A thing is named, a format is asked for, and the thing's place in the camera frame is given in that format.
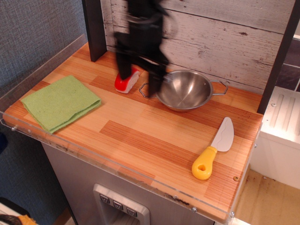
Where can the yellow handled toy knife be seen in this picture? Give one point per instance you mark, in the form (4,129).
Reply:
(202,167)

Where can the stainless steel pot with handles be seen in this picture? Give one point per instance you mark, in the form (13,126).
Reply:
(185,90)

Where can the clear acrylic guard rail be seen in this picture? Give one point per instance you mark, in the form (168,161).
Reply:
(129,143)

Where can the yellow orange object at corner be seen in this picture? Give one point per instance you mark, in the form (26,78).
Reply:
(26,220)

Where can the grey toy fridge cabinet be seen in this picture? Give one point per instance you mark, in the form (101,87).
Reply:
(77,179)

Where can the dark right upright post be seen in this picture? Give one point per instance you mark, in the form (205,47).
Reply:
(280,58)

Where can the white toy sink unit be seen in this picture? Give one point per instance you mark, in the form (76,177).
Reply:
(277,149)

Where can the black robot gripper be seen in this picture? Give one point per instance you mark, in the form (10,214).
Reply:
(141,46)

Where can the silver water dispenser panel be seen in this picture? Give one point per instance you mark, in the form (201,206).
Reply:
(116,209)

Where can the green folded cloth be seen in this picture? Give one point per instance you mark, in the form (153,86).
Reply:
(60,103)

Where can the red white toy sushi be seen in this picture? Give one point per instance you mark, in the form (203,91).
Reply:
(124,86)

